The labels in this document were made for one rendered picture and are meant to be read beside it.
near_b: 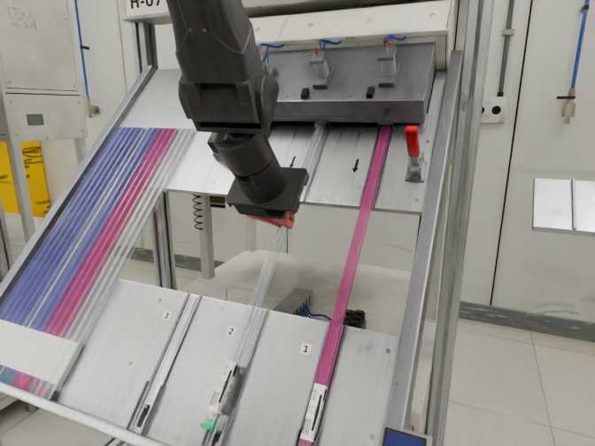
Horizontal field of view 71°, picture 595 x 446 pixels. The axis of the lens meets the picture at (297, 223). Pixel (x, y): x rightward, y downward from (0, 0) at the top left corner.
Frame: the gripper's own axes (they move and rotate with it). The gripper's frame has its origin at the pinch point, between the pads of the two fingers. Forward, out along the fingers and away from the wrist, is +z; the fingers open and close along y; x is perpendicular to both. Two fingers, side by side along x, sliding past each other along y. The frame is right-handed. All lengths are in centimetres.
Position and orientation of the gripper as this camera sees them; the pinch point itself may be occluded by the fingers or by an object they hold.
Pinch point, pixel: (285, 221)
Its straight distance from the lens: 62.3
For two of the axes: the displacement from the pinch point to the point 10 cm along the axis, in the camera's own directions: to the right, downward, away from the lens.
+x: -2.9, 8.4, -4.5
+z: 2.7, 5.3, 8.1
